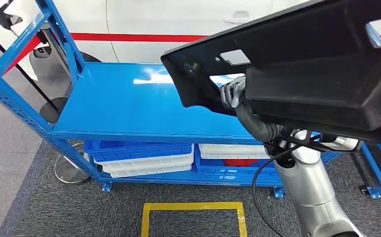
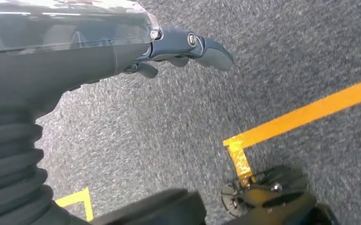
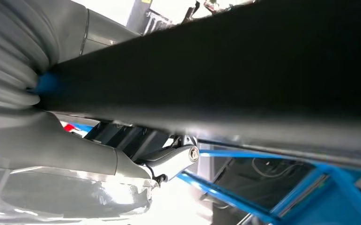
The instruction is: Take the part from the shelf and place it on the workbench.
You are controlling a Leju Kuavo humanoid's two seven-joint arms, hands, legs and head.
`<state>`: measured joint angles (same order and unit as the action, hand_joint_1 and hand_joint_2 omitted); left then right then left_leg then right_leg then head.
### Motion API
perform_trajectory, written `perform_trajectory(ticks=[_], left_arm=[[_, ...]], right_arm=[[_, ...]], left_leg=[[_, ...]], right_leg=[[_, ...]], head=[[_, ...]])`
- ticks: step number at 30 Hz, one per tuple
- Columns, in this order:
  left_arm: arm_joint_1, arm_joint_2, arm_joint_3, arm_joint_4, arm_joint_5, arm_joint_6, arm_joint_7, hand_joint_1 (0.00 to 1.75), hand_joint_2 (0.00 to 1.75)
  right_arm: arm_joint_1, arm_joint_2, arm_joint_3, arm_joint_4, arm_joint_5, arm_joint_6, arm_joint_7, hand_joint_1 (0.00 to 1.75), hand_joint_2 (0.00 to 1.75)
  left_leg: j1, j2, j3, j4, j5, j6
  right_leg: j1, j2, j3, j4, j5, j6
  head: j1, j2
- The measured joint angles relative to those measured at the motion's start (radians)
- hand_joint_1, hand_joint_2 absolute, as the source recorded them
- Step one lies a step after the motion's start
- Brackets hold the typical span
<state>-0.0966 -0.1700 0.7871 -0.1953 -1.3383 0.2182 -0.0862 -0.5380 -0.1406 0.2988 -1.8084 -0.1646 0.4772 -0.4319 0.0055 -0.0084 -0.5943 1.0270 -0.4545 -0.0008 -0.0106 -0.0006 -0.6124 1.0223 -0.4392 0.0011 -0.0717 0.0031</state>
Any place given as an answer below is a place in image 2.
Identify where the black robot body part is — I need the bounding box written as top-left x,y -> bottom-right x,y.
90,187 -> 207,225

